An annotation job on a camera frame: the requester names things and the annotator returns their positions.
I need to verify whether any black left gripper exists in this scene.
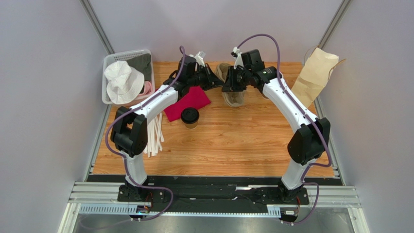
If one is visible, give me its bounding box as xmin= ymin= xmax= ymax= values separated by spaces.
xmin=188 ymin=64 xmax=224 ymax=92

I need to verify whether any cardboard cup carrier stack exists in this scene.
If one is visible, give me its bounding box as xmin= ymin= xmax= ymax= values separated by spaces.
xmin=214 ymin=63 xmax=246 ymax=107

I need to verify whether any black cup lid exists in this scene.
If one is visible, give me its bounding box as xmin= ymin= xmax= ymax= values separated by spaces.
xmin=181 ymin=107 xmax=200 ymax=124

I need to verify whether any brown paper bag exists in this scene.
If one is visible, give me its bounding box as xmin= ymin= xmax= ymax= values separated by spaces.
xmin=292 ymin=46 xmax=346 ymax=108

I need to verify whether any brown paper coffee cup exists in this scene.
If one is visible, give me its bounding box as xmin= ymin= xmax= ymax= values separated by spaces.
xmin=184 ymin=122 xmax=198 ymax=130

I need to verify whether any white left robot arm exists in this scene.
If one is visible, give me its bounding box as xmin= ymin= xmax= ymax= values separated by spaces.
xmin=107 ymin=55 xmax=224 ymax=201

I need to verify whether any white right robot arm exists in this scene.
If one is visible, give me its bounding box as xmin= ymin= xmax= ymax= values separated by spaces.
xmin=222 ymin=47 xmax=330 ymax=202

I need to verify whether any red folded cloth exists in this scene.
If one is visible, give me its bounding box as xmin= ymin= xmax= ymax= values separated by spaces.
xmin=164 ymin=86 xmax=211 ymax=122

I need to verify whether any pink cloth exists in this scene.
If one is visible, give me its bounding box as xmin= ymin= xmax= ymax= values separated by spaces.
xmin=138 ymin=81 xmax=153 ymax=97

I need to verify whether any dark green cloth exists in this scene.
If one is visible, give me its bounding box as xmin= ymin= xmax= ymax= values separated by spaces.
xmin=127 ymin=53 xmax=152 ymax=81

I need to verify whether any bundle of white straws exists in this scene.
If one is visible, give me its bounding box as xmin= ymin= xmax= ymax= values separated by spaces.
xmin=144 ymin=113 xmax=165 ymax=158

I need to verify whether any white bucket hat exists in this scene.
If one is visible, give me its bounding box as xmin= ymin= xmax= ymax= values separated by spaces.
xmin=103 ymin=61 xmax=145 ymax=105

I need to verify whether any white plastic basket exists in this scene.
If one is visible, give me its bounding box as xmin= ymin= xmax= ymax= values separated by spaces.
xmin=102 ymin=49 xmax=155 ymax=104

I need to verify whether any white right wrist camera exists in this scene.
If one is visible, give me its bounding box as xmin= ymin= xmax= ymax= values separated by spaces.
xmin=231 ymin=47 xmax=244 ymax=69

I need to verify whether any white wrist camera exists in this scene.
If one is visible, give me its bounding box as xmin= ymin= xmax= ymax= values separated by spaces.
xmin=231 ymin=47 xmax=244 ymax=69
xmin=193 ymin=51 xmax=206 ymax=67

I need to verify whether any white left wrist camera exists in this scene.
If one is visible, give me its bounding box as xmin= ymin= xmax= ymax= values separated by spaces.
xmin=193 ymin=51 xmax=206 ymax=67

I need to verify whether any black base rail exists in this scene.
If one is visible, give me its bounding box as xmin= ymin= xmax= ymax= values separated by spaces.
xmin=87 ymin=175 xmax=310 ymax=214

